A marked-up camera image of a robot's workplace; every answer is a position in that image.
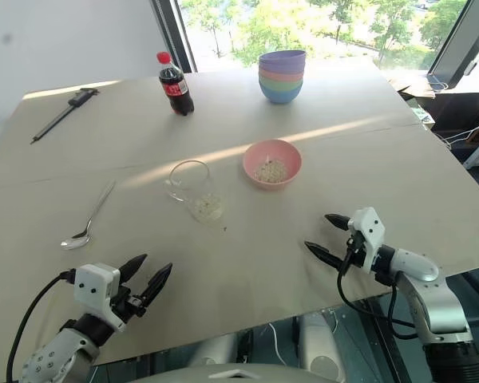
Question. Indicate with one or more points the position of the pink bowl with cereal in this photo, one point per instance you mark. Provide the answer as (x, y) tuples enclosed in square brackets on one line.
[(259, 153)]

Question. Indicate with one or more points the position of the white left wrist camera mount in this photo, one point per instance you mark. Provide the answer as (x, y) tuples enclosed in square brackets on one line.
[(92, 285)]

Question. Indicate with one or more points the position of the slanted dark window frame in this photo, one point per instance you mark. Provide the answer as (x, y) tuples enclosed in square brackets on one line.
[(461, 36)]

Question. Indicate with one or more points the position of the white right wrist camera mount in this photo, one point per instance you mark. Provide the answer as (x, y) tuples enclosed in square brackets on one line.
[(369, 233)]

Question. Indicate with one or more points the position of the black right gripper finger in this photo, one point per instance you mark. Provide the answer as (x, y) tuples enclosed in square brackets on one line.
[(337, 220), (323, 254)]

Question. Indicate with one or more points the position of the silver metal spoon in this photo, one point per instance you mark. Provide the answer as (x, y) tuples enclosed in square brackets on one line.
[(75, 242)]

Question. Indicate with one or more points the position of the cola bottle with red cap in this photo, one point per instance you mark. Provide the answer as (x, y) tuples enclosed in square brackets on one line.
[(176, 89)]

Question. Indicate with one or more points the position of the green plastic bowl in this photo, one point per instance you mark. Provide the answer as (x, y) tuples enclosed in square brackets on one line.
[(281, 83)]

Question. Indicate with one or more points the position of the black vernier caliper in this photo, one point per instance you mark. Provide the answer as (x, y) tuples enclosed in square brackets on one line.
[(77, 97)]

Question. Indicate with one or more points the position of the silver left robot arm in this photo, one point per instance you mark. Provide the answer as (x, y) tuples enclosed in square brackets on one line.
[(60, 353)]

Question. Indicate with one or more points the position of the white rounded robot leg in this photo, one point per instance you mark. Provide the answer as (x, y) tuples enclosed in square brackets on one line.
[(215, 349), (321, 343)]

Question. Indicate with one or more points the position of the purple plastic bowl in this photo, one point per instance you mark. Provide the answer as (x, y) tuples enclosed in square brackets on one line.
[(281, 61)]

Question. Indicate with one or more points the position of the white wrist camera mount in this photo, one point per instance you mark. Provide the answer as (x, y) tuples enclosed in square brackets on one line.
[(369, 233), (92, 285)]

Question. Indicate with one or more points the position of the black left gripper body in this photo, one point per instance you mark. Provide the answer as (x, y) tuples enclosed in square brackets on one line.
[(127, 303)]

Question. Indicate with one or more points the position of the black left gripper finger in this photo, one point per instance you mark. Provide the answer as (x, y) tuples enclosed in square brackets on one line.
[(131, 267), (156, 285)]

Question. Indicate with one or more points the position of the grey robot torso top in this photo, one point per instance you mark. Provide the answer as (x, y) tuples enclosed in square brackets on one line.
[(231, 374)]

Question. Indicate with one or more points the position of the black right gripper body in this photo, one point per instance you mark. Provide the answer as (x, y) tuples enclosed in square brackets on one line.
[(354, 251)]

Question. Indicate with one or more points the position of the brown cardboard pieces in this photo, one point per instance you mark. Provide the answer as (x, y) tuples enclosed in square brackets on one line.
[(413, 85)]

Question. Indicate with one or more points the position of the dark window frame post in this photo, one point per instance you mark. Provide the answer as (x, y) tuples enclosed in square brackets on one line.
[(175, 36)]

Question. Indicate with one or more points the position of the blue plastic bowl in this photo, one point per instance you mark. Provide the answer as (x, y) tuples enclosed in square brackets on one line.
[(280, 95)]

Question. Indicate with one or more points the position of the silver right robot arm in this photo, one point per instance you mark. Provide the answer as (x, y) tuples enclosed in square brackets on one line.
[(431, 295)]

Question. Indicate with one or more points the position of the clear glass mug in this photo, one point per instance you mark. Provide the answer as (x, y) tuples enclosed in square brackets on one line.
[(199, 183)]

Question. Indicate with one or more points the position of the empty pink plastic bowl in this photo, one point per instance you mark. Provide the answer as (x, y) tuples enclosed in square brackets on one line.
[(281, 75)]

